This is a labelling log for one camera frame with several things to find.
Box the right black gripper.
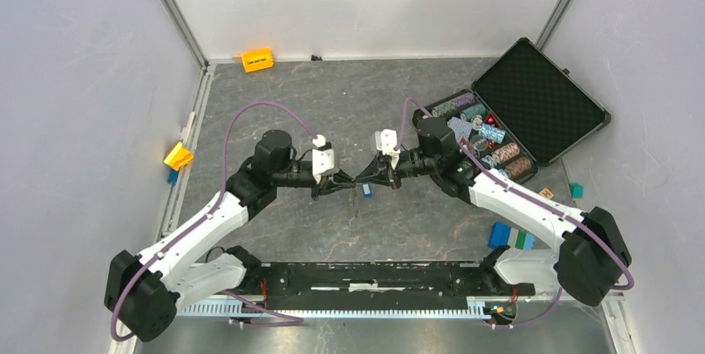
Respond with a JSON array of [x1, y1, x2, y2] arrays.
[[357, 149, 440, 189]]

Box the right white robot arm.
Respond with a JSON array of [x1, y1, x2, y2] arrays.
[[356, 118, 634, 307]]

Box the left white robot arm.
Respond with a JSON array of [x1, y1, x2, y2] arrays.
[[104, 130, 355, 342]]

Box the blue key tag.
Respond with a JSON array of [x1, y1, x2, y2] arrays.
[[361, 183, 372, 199]]

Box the blue green toy bricks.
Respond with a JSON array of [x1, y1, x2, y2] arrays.
[[487, 222, 535, 250]]

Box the orange block at back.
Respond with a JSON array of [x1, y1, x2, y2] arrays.
[[240, 48, 274, 73]]

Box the orange block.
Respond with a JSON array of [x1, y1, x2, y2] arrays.
[[240, 48, 274, 73], [163, 141, 194, 171]]

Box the orange block at left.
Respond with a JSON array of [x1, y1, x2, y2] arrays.
[[163, 141, 194, 171]]

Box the black poker chip case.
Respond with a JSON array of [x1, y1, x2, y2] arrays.
[[412, 37, 611, 182]]

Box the small blue block left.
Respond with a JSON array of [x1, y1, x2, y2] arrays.
[[167, 170, 180, 186]]

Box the wooden letter cube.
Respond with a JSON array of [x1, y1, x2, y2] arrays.
[[539, 188, 555, 199]]

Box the teal cube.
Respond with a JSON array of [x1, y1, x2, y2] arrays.
[[569, 183, 584, 199]]

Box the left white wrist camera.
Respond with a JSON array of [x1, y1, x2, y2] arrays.
[[312, 135, 337, 182]]

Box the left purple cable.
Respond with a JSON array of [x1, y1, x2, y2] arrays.
[[110, 100, 321, 342]]

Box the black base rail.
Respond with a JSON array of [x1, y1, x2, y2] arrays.
[[234, 261, 535, 311]]

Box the white toothed cable rail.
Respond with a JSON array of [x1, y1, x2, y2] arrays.
[[180, 296, 510, 322]]

